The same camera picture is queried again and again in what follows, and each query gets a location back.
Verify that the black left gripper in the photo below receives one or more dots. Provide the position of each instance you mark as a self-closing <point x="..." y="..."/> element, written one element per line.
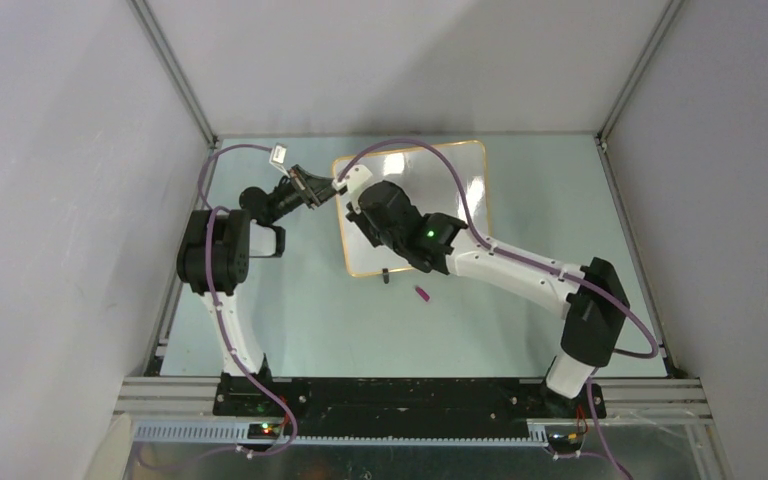
<point x="317" y="191"/>

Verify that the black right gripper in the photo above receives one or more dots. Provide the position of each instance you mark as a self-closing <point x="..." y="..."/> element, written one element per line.
<point x="361" y="220"/>

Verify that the yellow framed whiteboard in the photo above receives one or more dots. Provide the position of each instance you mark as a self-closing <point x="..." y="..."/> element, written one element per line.
<point x="430" y="187"/>

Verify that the magenta marker cap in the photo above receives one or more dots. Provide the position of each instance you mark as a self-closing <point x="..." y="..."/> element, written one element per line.
<point x="422" y="293"/>

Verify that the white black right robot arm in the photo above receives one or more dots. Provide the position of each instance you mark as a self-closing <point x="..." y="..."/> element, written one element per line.
<point x="590" y="299"/>

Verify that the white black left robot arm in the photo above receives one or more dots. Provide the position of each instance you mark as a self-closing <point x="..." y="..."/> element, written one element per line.
<point x="218" y="246"/>

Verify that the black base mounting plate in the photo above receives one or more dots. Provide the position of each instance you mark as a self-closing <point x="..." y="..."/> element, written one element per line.
<point x="402" y="408"/>

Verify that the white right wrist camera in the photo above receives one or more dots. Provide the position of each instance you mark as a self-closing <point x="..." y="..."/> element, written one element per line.
<point x="352" y="186"/>

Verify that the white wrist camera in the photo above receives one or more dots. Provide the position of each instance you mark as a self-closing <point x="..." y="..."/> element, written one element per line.
<point x="277" y="158"/>
<point x="352" y="186"/>

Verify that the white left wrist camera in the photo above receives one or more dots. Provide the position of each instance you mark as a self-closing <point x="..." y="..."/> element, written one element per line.
<point x="277" y="158"/>

